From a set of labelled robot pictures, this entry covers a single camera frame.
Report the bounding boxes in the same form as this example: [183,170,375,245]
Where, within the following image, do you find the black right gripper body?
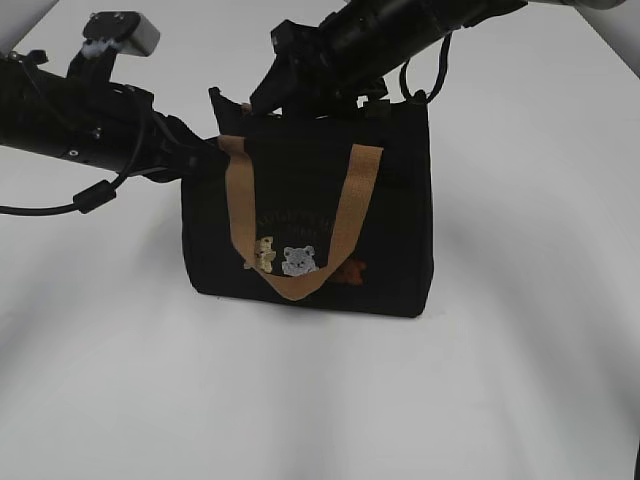
[250,20,350,117]

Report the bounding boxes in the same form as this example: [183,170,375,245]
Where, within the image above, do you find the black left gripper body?
[137,111,229,183]

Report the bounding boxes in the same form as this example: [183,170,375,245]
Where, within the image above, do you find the black tote bag tan handles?
[181,89,434,318]

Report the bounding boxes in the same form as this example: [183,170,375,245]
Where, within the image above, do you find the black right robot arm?
[250,0,526,118]

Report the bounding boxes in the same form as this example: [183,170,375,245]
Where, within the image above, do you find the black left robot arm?
[1,49,229,183]

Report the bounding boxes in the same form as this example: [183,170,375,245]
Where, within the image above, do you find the black cable with ferrite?
[0,84,151,217]

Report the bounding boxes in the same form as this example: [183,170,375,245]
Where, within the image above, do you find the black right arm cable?
[398,32,453,104]

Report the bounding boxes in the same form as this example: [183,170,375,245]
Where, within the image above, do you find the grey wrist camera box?
[82,11,161,57]

